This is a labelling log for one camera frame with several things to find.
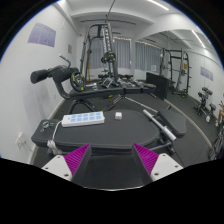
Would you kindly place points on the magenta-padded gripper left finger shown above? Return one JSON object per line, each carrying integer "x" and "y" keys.
{"x": 58, "y": 165}

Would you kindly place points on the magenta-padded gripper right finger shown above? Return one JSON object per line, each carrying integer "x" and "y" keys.
{"x": 165, "y": 165}

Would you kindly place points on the white charger block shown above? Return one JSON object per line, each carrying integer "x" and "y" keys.
{"x": 118, "y": 115}

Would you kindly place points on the white power strip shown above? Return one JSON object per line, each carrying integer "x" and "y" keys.
{"x": 83, "y": 119}

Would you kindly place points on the black weight plate on rack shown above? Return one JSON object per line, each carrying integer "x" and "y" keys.
{"x": 109, "y": 57}

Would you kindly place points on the white wall socket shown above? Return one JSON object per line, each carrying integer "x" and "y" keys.
{"x": 20, "y": 140}

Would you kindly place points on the group of grey dumbbells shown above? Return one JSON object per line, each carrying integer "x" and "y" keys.
{"x": 130, "y": 82}

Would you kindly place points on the silver barbell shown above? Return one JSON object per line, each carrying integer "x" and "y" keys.
{"x": 160, "y": 125}

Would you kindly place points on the black yellow-marked weight plate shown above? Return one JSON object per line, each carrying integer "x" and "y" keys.
{"x": 74, "y": 81}

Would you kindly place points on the small purple wall poster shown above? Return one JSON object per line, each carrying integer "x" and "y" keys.
{"x": 206, "y": 73}

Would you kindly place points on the white paper sign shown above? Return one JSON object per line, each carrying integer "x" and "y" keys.
{"x": 153, "y": 67}

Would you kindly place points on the dumbbell storage rack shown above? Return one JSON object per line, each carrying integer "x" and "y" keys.
{"x": 203, "y": 100}

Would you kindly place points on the brown wall plaque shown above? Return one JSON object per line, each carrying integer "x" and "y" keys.
{"x": 69, "y": 48}

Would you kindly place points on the black weight bench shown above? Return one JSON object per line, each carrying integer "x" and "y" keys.
{"x": 100, "y": 94}

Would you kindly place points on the black padded box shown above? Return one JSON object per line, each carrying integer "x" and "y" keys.
{"x": 158, "y": 85}

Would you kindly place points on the large purple wall poster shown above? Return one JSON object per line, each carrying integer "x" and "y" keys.
{"x": 41, "y": 34}

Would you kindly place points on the short ceiling strip light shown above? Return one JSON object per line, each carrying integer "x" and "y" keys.
{"x": 198, "y": 39}

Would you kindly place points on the long ceiling strip light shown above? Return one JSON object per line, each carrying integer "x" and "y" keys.
{"x": 158, "y": 4}

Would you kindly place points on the black squat rack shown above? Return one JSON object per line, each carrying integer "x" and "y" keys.
{"x": 182, "y": 73}

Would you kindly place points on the grey window curtain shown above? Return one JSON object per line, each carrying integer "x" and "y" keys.
{"x": 123, "y": 53}
{"x": 146, "y": 56}

